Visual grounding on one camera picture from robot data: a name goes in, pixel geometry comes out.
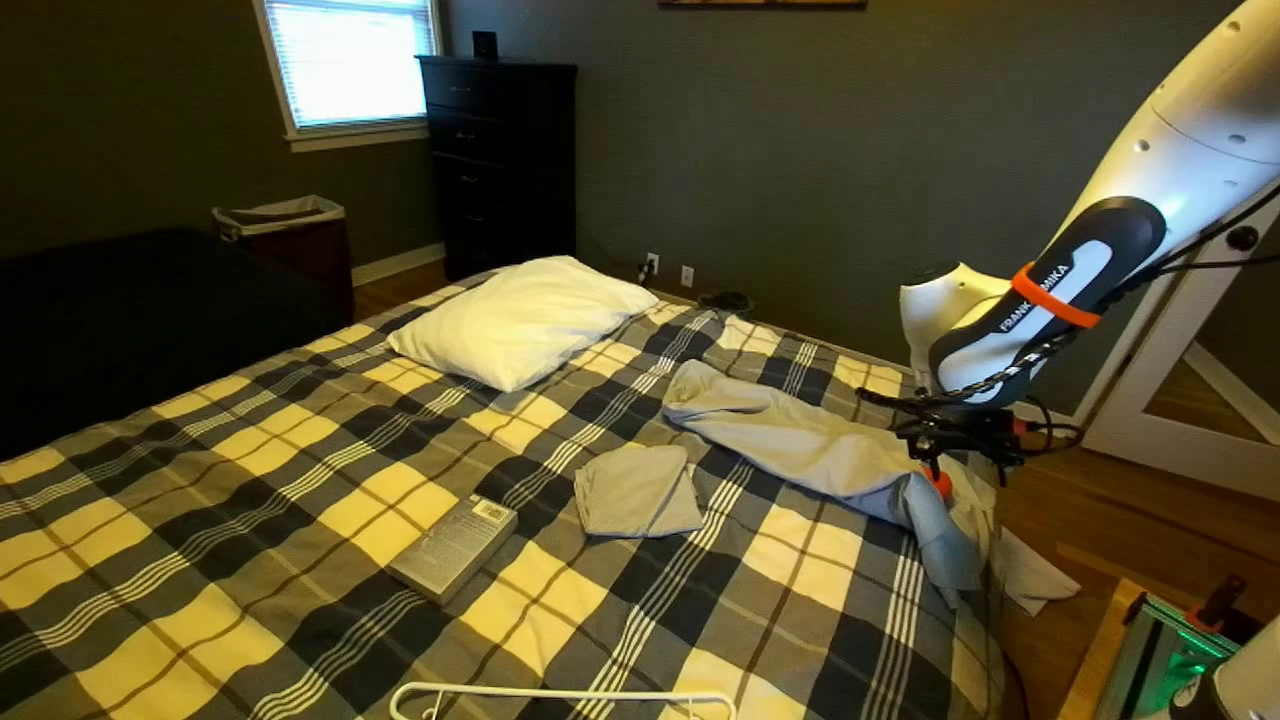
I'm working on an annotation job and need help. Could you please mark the window with white frame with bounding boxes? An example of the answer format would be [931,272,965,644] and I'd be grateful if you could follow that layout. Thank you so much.
[252,0,442,151]

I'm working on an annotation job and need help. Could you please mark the white pillow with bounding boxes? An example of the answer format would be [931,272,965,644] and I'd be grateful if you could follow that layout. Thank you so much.
[386,254,654,392]

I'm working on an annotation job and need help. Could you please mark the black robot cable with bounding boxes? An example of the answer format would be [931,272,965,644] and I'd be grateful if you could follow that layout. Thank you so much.
[1011,396,1089,456]

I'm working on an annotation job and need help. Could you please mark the dark bin with liner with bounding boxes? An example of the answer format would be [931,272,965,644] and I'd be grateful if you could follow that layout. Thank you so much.
[210,195,353,318]

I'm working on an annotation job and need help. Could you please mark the plaid checkered bed comforter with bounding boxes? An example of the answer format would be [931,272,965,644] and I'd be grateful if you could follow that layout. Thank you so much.
[0,298,1002,720]

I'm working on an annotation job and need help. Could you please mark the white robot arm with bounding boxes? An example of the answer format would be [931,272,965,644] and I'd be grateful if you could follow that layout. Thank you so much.
[890,0,1280,462]

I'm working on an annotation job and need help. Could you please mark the white framed door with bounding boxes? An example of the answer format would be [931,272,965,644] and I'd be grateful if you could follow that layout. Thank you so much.
[1082,204,1280,499]

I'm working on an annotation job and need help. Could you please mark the small grey book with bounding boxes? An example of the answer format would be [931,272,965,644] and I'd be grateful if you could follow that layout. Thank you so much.
[390,497,514,601]

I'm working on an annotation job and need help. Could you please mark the white wire clothes hanger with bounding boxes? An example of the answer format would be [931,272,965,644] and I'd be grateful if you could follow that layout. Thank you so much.
[386,680,740,720]

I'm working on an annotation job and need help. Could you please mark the black tall dresser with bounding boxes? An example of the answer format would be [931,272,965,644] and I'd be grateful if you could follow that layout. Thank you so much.
[419,55,574,281]

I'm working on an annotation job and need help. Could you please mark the grey pillow case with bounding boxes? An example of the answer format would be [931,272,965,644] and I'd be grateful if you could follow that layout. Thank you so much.
[570,361,1079,614]

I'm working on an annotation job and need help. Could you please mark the green framed wooden stand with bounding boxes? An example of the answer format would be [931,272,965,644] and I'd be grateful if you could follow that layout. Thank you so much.
[1055,574,1258,720]

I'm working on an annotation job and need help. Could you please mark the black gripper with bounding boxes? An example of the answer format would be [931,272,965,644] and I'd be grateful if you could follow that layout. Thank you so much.
[890,399,1025,462]

